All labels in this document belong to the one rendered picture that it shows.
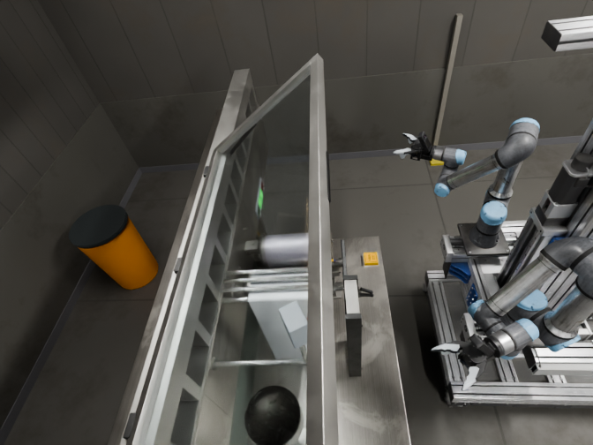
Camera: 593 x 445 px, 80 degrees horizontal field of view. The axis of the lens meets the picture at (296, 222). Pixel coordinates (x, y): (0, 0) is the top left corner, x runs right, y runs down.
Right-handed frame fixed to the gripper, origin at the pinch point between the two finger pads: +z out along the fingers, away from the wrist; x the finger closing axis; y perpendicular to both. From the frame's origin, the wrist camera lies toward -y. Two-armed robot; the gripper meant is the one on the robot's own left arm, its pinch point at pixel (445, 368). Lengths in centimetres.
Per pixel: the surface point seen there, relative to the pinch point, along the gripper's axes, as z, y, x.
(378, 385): 16.0, 31.6, 17.2
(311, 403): 45, -72, -22
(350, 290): 18.6, -24.1, 26.0
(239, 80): 17, -62, 141
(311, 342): 41, -73, -14
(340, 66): -89, -11, 252
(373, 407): 21.9, 32.5, 10.8
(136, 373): 90, -25, 30
